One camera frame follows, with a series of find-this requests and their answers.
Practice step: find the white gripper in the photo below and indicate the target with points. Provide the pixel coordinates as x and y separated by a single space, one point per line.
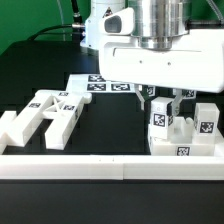
162 47

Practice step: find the white chair seat piece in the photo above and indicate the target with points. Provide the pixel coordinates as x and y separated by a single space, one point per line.
181 144

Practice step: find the white chair back frame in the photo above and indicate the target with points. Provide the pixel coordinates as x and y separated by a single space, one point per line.
61 107

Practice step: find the robot base column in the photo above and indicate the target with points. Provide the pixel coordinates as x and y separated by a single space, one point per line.
99 10

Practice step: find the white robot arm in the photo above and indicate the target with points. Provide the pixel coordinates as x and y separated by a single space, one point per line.
156 43

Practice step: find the white marker cube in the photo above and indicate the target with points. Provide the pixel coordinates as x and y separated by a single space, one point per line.
190 94
148 91

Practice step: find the white marker cube right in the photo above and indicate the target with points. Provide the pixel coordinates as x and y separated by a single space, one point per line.
190 94

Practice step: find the white marker sheet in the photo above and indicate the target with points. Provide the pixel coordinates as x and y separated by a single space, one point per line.
95 83

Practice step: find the white obstacle wall bar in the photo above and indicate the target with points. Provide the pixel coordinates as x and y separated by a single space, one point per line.
118 167

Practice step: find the white left side wall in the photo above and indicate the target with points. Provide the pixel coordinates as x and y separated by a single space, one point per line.
5 122

